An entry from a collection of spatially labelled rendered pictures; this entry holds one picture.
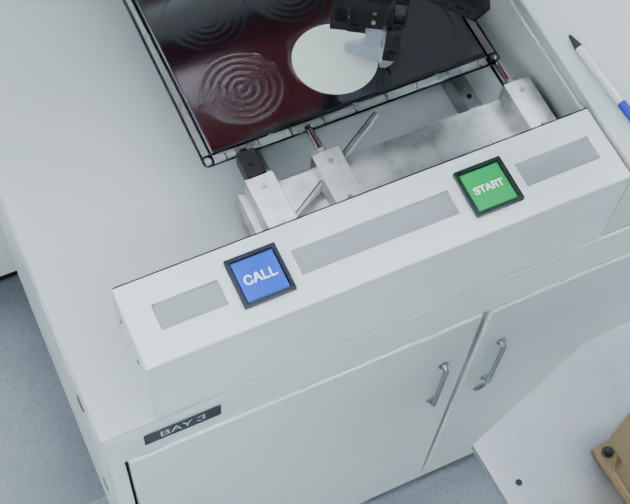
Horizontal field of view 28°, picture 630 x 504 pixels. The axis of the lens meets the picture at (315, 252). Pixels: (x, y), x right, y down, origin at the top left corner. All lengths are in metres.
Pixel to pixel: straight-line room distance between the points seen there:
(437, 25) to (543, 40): 0.14
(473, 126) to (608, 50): 0.17
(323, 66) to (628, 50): 0.34
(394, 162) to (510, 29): 0.22
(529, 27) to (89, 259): 0.56
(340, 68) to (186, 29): 0.19
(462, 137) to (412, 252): 0.22
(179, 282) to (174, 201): 0.22
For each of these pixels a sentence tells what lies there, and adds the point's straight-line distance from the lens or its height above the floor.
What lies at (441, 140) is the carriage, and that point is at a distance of 1.44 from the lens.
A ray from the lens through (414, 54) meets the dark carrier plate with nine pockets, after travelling 1.48.
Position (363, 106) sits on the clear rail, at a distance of 1.43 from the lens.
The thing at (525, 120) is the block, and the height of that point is 0.91.
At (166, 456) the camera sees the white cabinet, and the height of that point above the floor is 0.70.
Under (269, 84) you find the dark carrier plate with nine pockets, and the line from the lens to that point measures 1.44.
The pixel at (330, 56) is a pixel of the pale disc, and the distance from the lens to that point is 1.47.
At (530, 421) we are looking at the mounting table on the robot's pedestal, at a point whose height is 0.82.
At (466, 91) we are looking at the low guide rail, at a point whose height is 0.85.
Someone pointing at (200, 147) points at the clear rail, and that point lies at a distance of 1.39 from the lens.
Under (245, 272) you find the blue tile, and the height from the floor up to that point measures 0.96.
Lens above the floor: 2.08
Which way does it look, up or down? 62 degrees down
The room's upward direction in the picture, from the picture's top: 6 degrees clockwise
